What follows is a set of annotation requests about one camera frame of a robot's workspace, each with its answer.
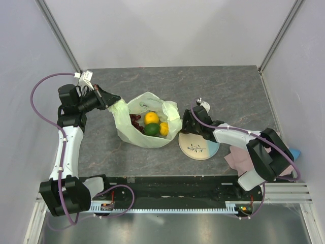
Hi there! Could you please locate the red grape bunch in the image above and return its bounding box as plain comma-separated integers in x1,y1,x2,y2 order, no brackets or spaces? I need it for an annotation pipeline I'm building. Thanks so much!
129,114,144,133

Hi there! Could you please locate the orange fruit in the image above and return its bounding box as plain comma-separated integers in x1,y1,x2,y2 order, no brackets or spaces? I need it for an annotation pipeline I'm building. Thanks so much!
144,112,159,125

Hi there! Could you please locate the cream ceramic plate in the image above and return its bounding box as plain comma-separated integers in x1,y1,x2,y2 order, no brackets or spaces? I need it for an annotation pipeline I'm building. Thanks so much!
178,133,220,161

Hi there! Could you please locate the aluminium frame post left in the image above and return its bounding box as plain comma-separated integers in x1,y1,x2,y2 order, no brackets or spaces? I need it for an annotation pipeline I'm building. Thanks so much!
35,0,82,73

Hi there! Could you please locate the blue object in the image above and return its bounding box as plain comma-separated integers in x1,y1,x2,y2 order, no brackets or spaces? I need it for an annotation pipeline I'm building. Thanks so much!
289,148,301,161

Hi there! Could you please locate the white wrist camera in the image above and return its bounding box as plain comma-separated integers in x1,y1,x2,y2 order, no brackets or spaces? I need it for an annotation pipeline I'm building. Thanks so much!
74,70,94,90
196,98,210,113

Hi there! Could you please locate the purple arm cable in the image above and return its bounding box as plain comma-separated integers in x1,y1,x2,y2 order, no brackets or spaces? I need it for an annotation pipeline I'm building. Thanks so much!
190,98,302,182
30,73,79,226

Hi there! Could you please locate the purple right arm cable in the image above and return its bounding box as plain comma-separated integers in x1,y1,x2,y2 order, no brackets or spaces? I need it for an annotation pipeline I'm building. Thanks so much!
190,98,302,182

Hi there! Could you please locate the yellow pear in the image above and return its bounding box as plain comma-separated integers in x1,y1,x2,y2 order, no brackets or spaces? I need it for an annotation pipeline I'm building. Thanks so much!
159,122,169,137

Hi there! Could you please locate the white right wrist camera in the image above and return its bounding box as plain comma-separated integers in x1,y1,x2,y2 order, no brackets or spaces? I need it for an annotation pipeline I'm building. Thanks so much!
196,98,210,113

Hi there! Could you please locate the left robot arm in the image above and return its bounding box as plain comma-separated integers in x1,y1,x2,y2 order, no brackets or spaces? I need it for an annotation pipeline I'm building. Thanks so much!
39,84,121,217

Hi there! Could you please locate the aluminium frame post right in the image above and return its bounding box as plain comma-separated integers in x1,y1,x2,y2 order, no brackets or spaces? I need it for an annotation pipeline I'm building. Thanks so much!
258,0,305,75

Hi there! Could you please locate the green avocado print plastic bag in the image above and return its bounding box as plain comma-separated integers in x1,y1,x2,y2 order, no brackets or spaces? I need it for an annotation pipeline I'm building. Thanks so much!
108,92,182,148

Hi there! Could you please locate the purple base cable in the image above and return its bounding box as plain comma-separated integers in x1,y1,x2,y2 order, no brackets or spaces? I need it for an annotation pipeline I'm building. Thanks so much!
233,184,267,221
47,184,135,231

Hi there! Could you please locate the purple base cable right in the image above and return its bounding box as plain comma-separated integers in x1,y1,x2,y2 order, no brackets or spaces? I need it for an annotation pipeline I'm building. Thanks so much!
233,184,267,221

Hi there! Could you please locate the aluminium frame post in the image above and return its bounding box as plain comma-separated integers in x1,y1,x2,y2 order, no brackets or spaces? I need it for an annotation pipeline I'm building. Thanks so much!
258,0,305,75
35,0,82,73

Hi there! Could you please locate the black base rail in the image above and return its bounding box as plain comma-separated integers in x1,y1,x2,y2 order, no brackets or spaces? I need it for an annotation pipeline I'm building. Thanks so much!
101,174,263,208

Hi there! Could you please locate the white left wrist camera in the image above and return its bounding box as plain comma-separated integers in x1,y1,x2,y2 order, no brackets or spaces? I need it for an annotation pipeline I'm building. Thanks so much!
74,70,94,90

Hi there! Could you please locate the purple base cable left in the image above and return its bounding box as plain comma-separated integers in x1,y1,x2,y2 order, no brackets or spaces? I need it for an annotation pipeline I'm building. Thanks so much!
47,184,135,231

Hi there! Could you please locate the pink cloth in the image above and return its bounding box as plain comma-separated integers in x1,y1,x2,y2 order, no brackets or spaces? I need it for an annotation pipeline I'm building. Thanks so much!
223,131,293,177

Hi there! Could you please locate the white slotted cable duct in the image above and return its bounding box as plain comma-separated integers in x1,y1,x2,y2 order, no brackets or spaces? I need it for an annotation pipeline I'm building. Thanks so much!
87,202,253,214

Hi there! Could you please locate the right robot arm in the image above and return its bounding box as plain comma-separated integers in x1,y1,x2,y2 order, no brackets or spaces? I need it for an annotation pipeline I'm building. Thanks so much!
181,105,296,200

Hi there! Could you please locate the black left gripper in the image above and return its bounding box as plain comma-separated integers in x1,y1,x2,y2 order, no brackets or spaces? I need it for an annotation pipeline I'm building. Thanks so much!
77,84,120,113

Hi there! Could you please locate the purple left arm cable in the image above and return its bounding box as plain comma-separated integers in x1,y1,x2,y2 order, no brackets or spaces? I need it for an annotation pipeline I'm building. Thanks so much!
30,73,79,226

